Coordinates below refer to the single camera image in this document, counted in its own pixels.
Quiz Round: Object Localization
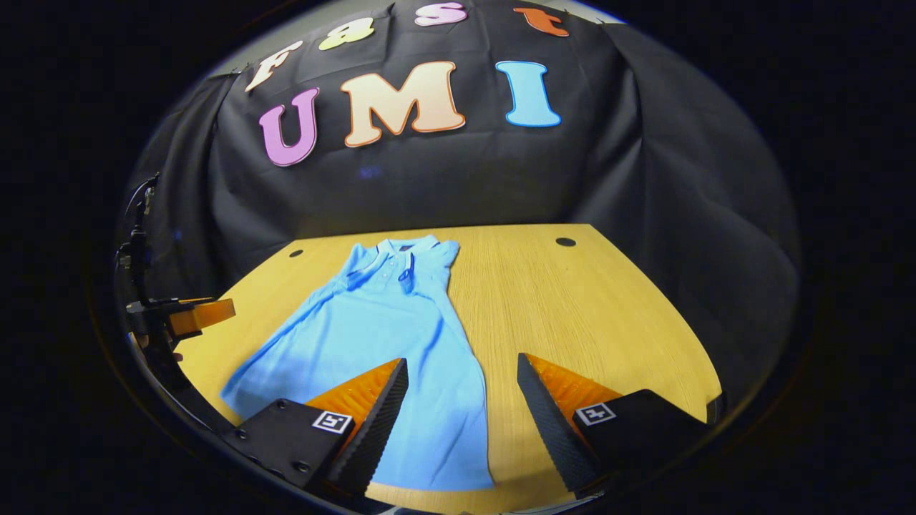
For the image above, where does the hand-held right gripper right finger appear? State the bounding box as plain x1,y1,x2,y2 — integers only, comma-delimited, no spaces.
516,352,717,495

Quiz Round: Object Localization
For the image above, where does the black backdrop cloth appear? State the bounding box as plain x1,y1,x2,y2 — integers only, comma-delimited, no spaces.
118,0,801,401

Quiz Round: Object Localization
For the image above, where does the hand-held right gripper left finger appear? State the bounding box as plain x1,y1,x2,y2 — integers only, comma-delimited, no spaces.
220,358,409,499

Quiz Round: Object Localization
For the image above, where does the blue T-shirt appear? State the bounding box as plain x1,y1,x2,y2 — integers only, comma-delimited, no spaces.
220,234,495,493

